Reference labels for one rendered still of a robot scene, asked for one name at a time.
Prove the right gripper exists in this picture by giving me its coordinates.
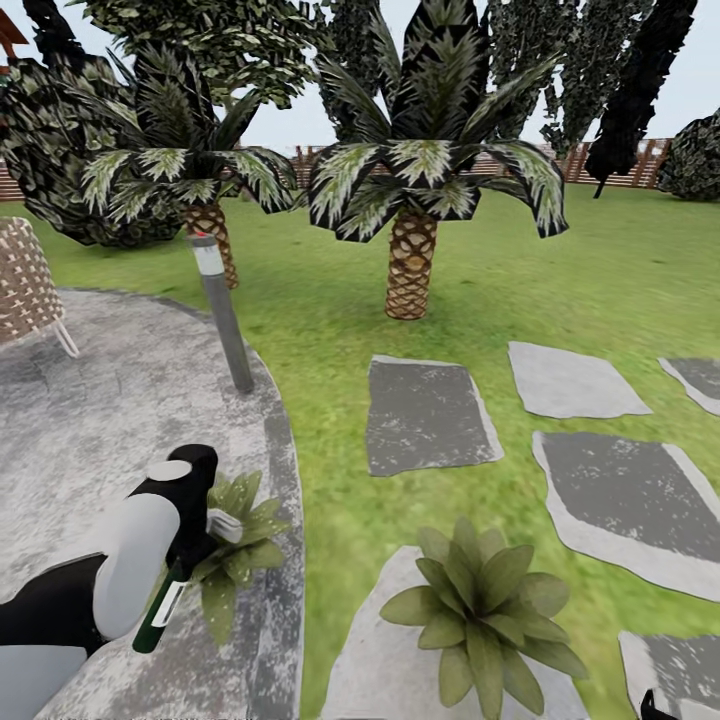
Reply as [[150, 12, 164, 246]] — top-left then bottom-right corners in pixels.
[[640, 689, 678, 720]]

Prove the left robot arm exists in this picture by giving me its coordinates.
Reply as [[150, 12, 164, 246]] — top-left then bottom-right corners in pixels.
[[0, 445, 243, 720]]

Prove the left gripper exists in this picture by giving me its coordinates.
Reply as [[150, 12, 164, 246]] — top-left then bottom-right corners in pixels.
[[165, 510, 218, 582]]

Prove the insectifuge atomizer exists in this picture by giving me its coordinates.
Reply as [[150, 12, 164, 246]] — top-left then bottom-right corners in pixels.
[[132, 558, 187, 654]]

